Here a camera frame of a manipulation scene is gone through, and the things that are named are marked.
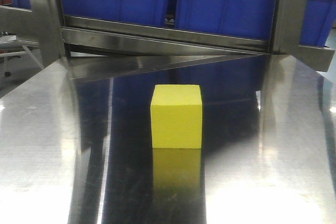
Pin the yellow foam block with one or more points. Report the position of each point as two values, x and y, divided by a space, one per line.
176 112

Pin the stainless steel shelf rack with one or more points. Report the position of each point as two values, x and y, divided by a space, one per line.
45 26

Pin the blue plastic bin centre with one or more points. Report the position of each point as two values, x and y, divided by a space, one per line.
250 19

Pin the blue plastic bin right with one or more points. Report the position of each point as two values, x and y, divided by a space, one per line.
318 21

